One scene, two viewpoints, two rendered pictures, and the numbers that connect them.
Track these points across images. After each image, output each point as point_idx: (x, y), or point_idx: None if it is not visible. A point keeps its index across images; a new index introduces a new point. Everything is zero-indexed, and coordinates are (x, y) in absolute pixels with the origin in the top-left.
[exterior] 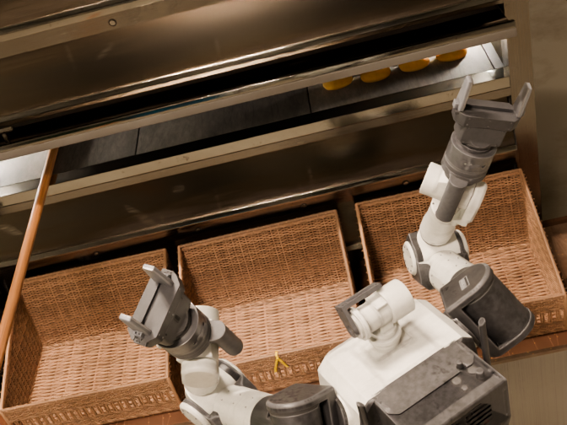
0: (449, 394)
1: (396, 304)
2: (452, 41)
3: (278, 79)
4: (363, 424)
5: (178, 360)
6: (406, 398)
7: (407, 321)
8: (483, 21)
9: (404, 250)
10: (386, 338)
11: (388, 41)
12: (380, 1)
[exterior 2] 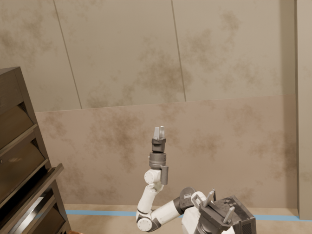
0: (235, 207)
1: (204, 196)
2: (50, 178)
3: (0, 230)
4: (241, 230)
5: None
6: (234, 216)
7: (197, 211)
8: (44, 172)
9: (140, 224)
10: None
11: (17, 197)
12: (10, 179)
